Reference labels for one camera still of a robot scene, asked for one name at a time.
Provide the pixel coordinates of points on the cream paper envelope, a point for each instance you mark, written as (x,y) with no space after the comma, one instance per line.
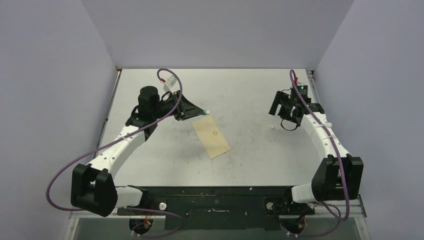
(211,137)

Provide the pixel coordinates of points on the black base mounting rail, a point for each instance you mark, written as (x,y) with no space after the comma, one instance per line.
(222,207)

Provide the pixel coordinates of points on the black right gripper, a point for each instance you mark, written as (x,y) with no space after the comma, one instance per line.
(281,98)

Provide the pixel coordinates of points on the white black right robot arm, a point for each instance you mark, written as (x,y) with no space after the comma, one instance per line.
(338,176)

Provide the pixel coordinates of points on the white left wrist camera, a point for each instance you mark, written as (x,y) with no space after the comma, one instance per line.
(169,83)

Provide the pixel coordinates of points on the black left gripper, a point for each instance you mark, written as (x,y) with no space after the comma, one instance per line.
(186,110)

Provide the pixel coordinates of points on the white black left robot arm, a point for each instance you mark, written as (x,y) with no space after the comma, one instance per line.
(92,185)

